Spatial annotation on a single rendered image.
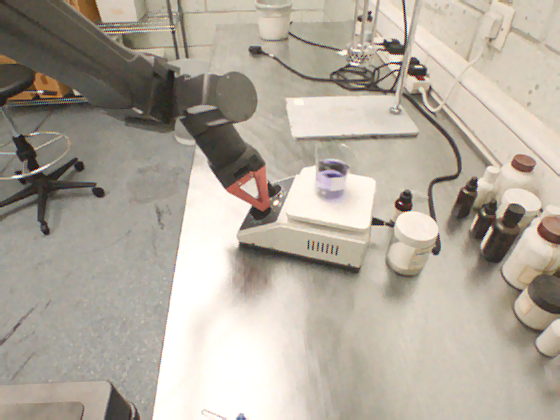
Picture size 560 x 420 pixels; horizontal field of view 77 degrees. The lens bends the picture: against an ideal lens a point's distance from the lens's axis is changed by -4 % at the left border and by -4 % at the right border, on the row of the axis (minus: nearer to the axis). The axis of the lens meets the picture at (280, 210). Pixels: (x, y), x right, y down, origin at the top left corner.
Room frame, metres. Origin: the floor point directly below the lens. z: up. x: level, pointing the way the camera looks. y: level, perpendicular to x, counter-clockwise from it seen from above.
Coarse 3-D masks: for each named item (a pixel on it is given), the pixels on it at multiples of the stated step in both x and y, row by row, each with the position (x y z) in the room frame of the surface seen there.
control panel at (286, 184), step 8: (272, 184) 0.50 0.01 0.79; (280, 184) 0.49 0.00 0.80; (288, 184) 0.48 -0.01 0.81; (280, 192) 0.46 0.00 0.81; (288, 192) 0.45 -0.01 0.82; (272, 200) 0.45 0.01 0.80; (280, 200) 0.44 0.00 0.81; (272, 208) 0.42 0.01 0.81; (280, 208) 0.41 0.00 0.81; (248, 216) 0.43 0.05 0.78; (272, 216) 0.40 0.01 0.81; (248, 224) 0.41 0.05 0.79; (256, 224) 0.40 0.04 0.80; (264, 224) 0.39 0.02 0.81
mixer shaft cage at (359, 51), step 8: (368, 0) 0.83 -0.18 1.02; (376, 8) 0.81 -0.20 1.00; (376, 16) 0.81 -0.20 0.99; (376, 24) 0.81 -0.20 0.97; (352, 32) 0.82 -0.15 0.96; (360, 32) 0.85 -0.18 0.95; (352, 40) 0.82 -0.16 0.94; (360, 40) 0.83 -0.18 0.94; (352, 48) 0.81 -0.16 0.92; (360, 48) 0.81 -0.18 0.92; (368, 48) 0.81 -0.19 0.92; (376, 48) 0.82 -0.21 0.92; (352, 56) 0.81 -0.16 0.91; (360, 56) 0.81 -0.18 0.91; (368, 56) 0.80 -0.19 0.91; (352, 64) 0.80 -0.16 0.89; (360, 64) 0.80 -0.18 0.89; (368, 64) 0.80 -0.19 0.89
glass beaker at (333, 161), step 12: (324, 144) 0.45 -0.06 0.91; (336, 144) 0.45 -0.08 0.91; (324, 156) 0.45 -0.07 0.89; (336, 156) 0.45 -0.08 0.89; (348, 156) 0.43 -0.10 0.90; (324, 168) 0.41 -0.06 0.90; (336, 168) 0.40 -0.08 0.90; (348, 168) 0.41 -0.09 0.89; (324, 180) 0.40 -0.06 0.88; (336, 180) 0.40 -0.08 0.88; (348, 180) 0.42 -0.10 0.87; (324, 192) 0.40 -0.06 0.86; (336, 192) 0.40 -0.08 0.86
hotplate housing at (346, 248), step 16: (272, 224) 0.38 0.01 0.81; (288, 224) 0.38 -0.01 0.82; (304, 224) 0.37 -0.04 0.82; (240, 240) 0.39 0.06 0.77; (256, 240) 0.39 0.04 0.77; (272, 240) 0.38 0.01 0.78; (288, 240) 0.37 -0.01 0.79; (304, 240) 0.36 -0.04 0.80; (320, 240) 0.36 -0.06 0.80; (336, 240) 0.35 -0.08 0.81; (352, 240) 0.35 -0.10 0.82; (368, 240) 0.35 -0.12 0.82; (304, 256) 0.37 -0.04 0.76; (320, 256) 0.36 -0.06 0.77; (336, 256) 0.35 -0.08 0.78; (352, 256) 0.34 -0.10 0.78
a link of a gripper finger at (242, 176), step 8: (264, 168) 0.42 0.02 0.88; (240, 176) 0.41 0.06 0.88; (248, 176) 0.41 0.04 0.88; (256, 176) 0.42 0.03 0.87; (264, 176) 0.42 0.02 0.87; (232, 184) 0.40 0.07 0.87; (240, 184) 0.41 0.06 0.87; (264, 184) 0.42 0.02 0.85; (232, 192) 0.40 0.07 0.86; (240, 192) 0.40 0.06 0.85; (264, 192) 0.42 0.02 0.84; (248, 200) 0.41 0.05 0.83; (256, 200) 0.42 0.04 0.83; (264, 200) 0.42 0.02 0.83; (264, 208) 0.42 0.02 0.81
